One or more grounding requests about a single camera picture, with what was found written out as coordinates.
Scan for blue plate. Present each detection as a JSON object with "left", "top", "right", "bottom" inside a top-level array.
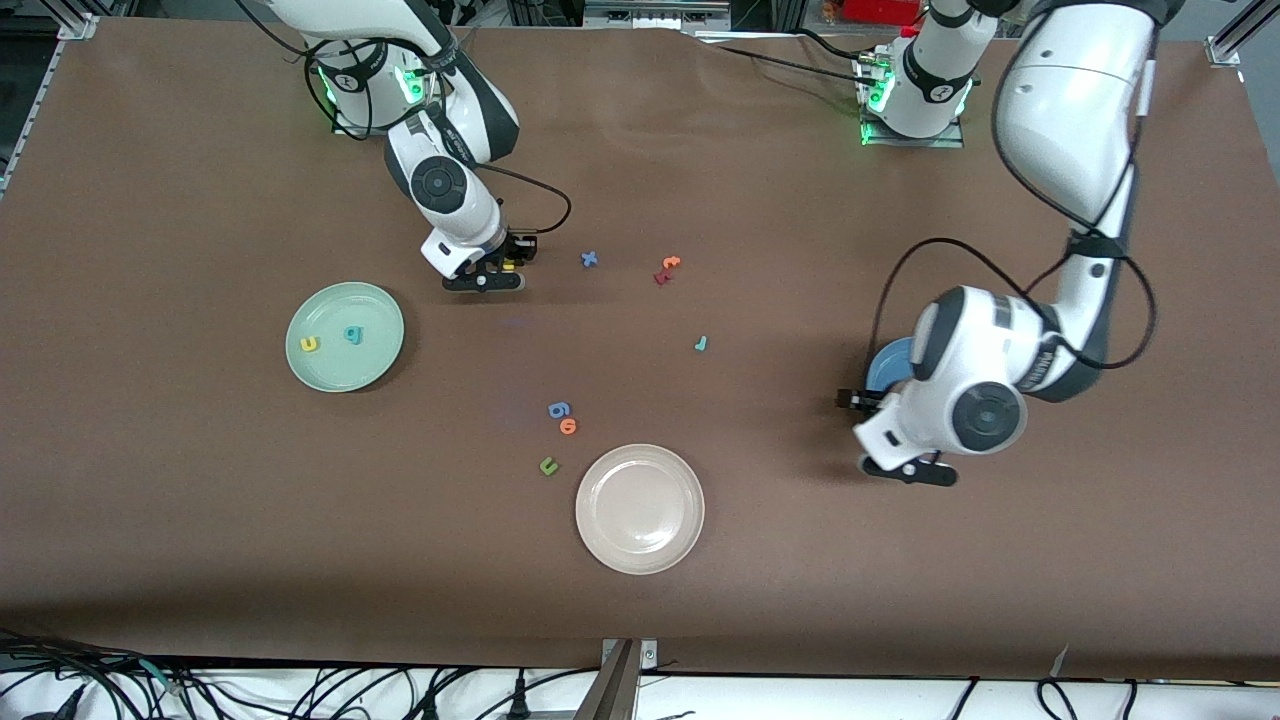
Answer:
[{"left": 865, "top": 338, "right": 917, "bottom": 394}]

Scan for pale green plate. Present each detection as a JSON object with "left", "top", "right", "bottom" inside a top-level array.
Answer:
[{"left": 285, "top": 281, "right": 406, "bottom": 394}]

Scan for beige plate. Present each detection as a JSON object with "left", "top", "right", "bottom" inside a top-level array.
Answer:
[{"left": 575, "top": 444, "right": 706, "bottom": 576}]

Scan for grey background device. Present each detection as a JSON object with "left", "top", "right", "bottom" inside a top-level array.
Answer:
[{"left": 583, "top": 0, "right": 731, "bottom": 31}]

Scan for brown table cover sheet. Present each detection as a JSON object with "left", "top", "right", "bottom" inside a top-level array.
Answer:
[{"left": 0, "top": 18, "right": 1280, "bottom": 683}]

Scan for red background box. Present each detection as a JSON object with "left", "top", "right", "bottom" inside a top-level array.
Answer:
[{"left": 845, "top": 0, "right": 926, "bottom": 27}]

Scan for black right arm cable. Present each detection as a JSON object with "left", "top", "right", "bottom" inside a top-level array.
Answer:
[{"left": 240, "top": 0, "right": 573, "bottom": 239}]

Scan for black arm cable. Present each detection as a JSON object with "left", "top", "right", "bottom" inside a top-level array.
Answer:
[
  {"left": 872, "top": 30, "right": 1161, "bottom": 373},
  {"left": 240, "top": 0, "right": 573, "bottom": 239}
]

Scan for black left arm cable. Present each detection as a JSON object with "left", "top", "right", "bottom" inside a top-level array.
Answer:
[{"left": 872, "top": 30, "right": 1161, "bottom": 373}]

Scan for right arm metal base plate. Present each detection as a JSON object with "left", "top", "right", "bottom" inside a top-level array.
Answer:
[{"left": 332, "top": 42, "right": 447, "bottom": 137}]

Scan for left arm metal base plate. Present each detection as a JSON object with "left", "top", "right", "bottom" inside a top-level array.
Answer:
[{"left": 855, "top": 55, "right": 967, "bottom": 149}]

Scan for black base cable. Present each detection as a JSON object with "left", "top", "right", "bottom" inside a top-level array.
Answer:
[
  {"left": 795, "top": 28, "right": 906, "bottom": 63},
  {"left": 712, "top": 45, "right": 871, "bottom": 83}
]

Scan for black looped floor cable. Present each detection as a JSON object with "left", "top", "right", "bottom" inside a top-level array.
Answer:
[{"left": 1035, "top": 678, "right": 1081, "bottom": 720}]

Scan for aluminium table edge bracket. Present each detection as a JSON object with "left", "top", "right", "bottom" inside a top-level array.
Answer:
[{"left": 575, "top": 638, "right": 661, "bottom": 720}]

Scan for aluminium frame profile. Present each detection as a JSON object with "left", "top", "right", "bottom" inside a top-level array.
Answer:
[
  {"left": 1205, "top": 0, "right": 1280, "bottom": 69},
  {"left": 45, "top": 0, "right": 103, "bottom": 43}
]

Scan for aluminium table side rail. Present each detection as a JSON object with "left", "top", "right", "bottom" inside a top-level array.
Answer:
[{"left": 0, "top": 35, "right": 63, "bottom": 201}]

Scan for tangled black floor cables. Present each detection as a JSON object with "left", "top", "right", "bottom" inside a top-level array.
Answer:
[{"left": 0, "top": 628, "right": 601, "bottom": 720}]

